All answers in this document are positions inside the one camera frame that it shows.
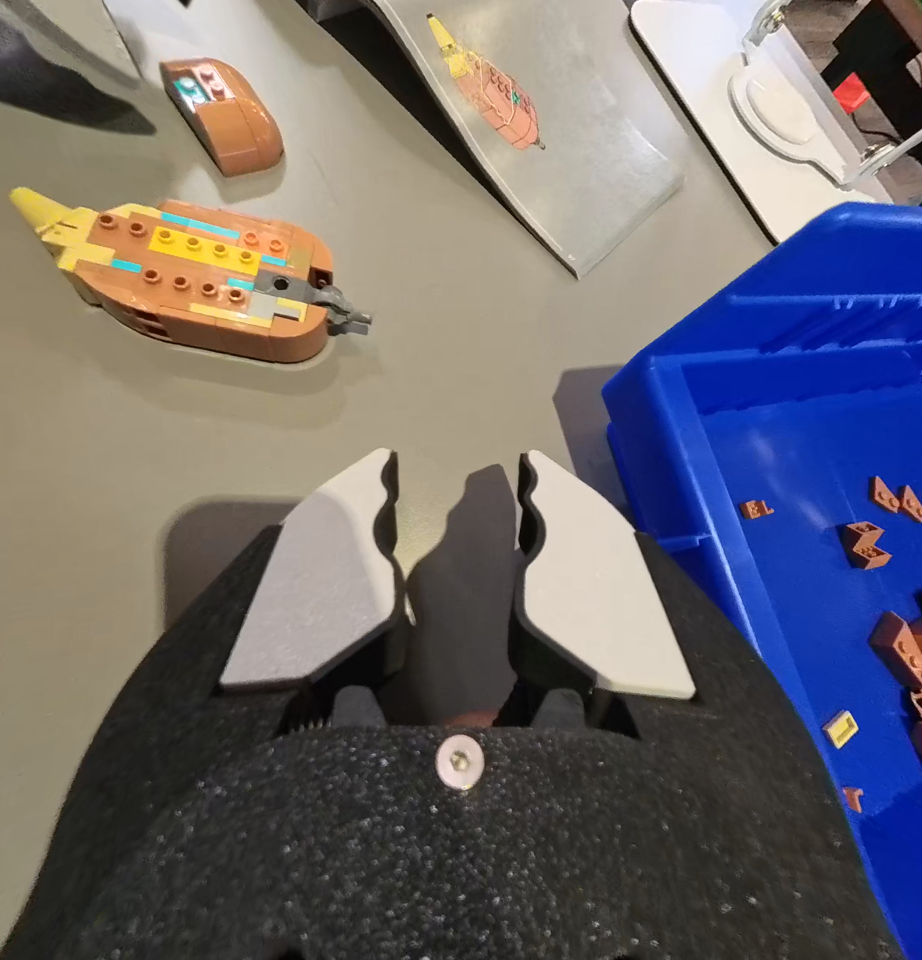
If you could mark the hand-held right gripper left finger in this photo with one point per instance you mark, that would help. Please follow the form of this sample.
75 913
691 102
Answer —
318 592

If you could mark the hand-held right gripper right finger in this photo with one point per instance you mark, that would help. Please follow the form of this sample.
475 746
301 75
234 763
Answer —
596 600

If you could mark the blue plastic bin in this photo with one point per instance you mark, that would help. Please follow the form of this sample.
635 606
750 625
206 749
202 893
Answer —
730 375

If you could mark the pile of brown toy bricks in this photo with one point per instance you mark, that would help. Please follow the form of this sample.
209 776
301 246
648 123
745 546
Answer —
903 645

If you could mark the brown toy brick ship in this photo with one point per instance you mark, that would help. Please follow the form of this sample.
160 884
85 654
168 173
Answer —
206 300

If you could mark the round brown brick assembly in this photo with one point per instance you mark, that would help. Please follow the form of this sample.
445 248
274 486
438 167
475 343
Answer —
240 127

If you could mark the yellow toy tile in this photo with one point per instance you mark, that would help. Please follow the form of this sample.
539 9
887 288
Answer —
840 728

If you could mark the grey instruction booklet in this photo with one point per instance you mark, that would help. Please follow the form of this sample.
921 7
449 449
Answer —
581 150

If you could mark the white rounded board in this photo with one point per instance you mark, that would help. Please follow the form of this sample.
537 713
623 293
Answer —
700 90

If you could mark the white plastic fixture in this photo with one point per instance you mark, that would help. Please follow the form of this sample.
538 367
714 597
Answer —
783 112

